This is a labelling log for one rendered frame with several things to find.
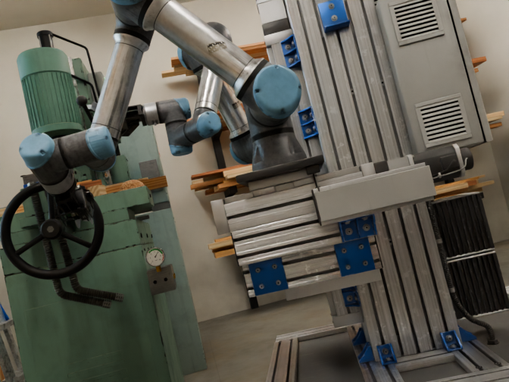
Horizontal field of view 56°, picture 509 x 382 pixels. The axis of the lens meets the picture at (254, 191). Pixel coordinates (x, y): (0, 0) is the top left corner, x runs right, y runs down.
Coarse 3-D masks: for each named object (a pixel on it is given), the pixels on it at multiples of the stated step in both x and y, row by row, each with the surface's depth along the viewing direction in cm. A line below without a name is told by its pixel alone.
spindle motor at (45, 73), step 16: (48, 48) 172; (32, 64) 169; (48, 64) 170; (64, 64) 175; (32, 80) 170; (48, 80) 169; (64, 80) 174; (32, 96) 170; (48, 96) 169; (64, 96) 172; (32, 112) 170; (48, 112) 169; (64, 112) 171; (32, 128) 171; (48, 128) 168; (64, 128) 169; (80, 128) 175
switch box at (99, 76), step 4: (96, 72) 207; (100, 72) 207; (88, 76) 207; (92, 76) 207; (96, 76) 207; (100, 76) 207; (92, 80) 207; (100, 80) 207; (104, 80) 210; (92, 84) 206; (100, 84) 207; (100, 88) 207; (92, 92) 206; (96, 92) 206; (100, 92) 207; (92, 96) 206; (96, 96) 206
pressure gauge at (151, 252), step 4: (152, 248) 155; (156, 248) 155; (160, 248) 155; (148, 252) 155; (152, 252) 155; (156, 252) 155; (160, 252) 155; (148, 256) 154; (152, 256) 155; (156, 256) 155; (160, 256) 155; (164, 256) 155; (148, 260) 154; (152, 260) 155; (156, 260) 155; (160, 260) 155; (148, 264) 154; (152, 264) 154; (156, 264) 155; (160, 264) 155; (156, 268) 157; (160, 268) 157
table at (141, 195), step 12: (120, 192) 161; (132, 192) 162; (144, 192) 162; (108, 204) 160; (120, 204) 161; (132, 204) 161; (144, 204) 164; (24, 216) 156; (12, 228) 156; (24, 228) 149; (0, 240) 172
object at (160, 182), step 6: (144, 180) 178; (150, 180) 178; (156, 180) 179; (162, 180) 179; (114, 186) 176; (150, 186) 178; (156, 186) 178; (162, 186) 179; (108, 192) 176; (114, 192) 176; (18, 210) 171
